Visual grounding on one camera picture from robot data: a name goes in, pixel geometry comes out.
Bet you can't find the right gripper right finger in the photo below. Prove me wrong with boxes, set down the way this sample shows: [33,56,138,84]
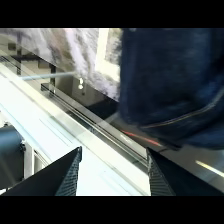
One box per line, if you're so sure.
[146,147,224,197]

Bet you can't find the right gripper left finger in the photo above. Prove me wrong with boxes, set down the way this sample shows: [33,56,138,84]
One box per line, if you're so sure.
[2,146,83,197]

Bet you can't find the blue jeans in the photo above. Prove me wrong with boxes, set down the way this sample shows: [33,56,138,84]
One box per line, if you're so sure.
[118,28,224,151]

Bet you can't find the silver frame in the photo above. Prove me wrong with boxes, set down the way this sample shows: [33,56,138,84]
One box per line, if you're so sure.
[0,63,151,197]

